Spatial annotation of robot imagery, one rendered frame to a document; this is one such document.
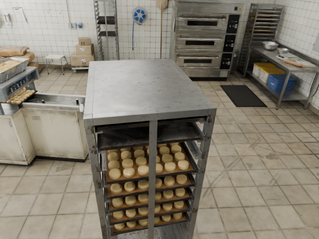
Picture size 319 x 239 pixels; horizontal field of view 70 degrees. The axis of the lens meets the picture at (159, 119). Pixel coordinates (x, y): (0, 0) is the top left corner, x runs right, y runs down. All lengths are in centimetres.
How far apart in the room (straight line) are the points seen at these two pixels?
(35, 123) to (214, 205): 242
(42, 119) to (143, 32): 425
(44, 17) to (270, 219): 652
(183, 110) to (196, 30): 492
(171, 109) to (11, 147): 284
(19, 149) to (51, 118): 60
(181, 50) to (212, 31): 83
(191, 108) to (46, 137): 269
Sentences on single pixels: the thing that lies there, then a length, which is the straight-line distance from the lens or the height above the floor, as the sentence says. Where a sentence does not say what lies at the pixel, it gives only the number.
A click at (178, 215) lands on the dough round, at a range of 133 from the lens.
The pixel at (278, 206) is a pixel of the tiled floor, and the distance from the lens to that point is 320.
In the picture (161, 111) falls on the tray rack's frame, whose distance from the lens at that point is 82.
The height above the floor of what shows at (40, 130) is 52.
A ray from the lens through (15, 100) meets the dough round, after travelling 328.
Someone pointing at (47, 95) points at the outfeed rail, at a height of 88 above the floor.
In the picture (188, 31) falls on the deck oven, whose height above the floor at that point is 126.
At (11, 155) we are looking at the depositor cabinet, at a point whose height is 22.
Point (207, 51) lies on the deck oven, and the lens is 598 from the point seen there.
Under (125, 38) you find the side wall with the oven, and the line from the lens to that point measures 672.
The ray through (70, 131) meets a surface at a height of 55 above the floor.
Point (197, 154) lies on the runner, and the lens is 102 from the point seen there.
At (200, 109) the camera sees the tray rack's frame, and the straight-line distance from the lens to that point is 86.
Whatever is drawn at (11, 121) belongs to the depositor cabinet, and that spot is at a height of 76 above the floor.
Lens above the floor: 222
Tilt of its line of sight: 31 degrees down
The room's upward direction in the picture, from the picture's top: 2 degrees clockwise
